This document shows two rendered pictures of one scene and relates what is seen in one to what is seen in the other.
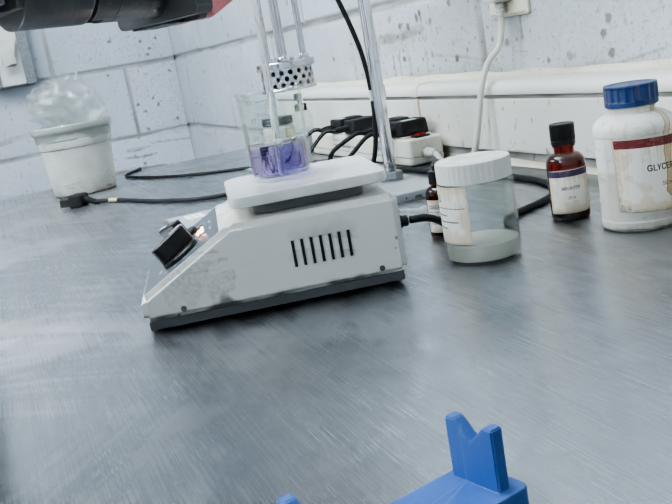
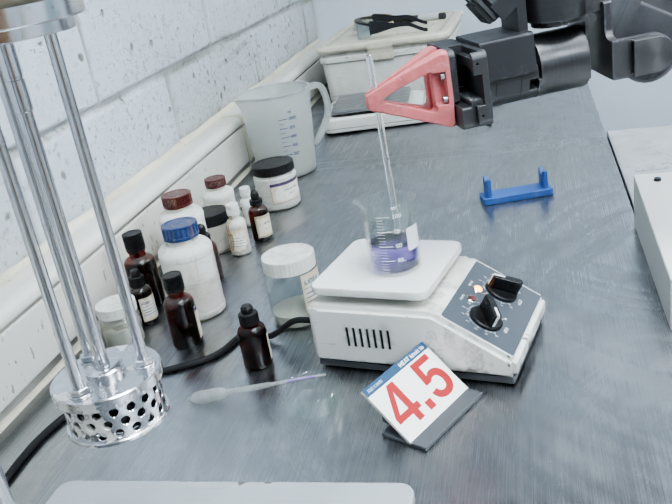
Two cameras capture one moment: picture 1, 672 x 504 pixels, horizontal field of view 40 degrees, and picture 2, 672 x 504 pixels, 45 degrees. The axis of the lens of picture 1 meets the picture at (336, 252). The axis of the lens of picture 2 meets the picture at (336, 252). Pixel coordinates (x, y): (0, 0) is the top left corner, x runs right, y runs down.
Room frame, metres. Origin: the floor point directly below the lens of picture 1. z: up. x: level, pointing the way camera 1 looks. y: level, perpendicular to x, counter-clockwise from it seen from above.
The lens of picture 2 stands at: (1.34, 0.40, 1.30)
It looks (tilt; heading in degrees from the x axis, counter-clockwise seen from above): 22 degrees down; 215
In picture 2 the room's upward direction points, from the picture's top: 10 degrees counter-clockwise
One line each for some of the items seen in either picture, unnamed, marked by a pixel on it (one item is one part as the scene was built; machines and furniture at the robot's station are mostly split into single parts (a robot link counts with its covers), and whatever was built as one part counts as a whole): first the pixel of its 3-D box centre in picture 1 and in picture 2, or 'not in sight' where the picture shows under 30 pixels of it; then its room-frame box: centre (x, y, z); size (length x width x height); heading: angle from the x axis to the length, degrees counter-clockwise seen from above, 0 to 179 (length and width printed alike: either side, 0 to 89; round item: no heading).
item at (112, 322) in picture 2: not in sight; (120, 322); (0.81, -0.29, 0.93); 0.05 x 0.05 x 0.05
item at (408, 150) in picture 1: (369, 142); not in sight; (1.45, -0.08, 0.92); 0.40 x 0.06 x 0.04; 20
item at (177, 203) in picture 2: not in sight; (184, 231); (0.62, -0.35, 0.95); 0.06 x 0.06 x 0.11
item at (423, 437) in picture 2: not in sight; (423, 393); (0.83, 0.10, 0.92); 0.09 x 0.06 x 0.04; 172
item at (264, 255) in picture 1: (278, 239); (418, 307); (0.72, 0.04, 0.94); 0.22 x 0.13 x 0.08; 97
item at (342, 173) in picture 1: (300, 180); (388, 267); (0.72, 0.02, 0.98); 0.12 x 0.12 x 0.01; 7
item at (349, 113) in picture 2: not in sight; (387, 108); (-0.13, -0.45, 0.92); 0.26 x 0.19 x 0.05; 114
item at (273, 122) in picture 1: (278, 131); (388, 232); (0.73, 0.03, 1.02); 0.06 x 0.05 x 0.08; 110
